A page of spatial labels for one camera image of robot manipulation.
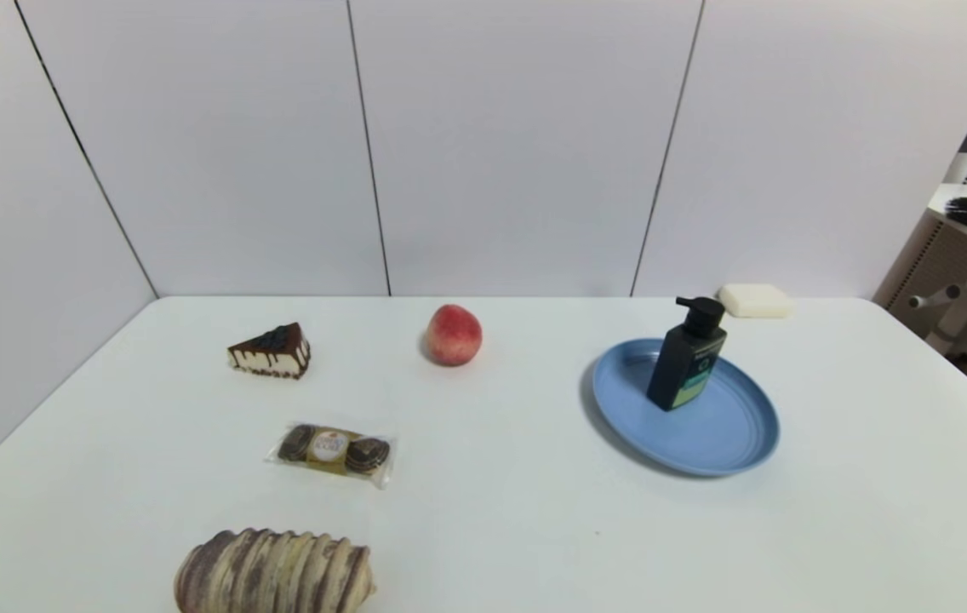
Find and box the black pump bottle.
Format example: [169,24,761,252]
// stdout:
[647,295,729,412]

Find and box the blue plastic plate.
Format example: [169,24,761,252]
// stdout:
[592,338,781,478]

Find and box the red peach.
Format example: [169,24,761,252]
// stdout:
[426,304,484,368]

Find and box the chocolate candy pack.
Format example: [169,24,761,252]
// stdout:
[266,422,397,490]

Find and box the chocolate cake slice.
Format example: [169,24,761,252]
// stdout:
[227,322,312,381]

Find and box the white soap bar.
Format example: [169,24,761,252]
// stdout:
[718,284,795,319]

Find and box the striped bread loaf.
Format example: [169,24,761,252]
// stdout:
[175,528,377,613]

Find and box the beige perforated panel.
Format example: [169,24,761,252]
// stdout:
[873,211,967,341]

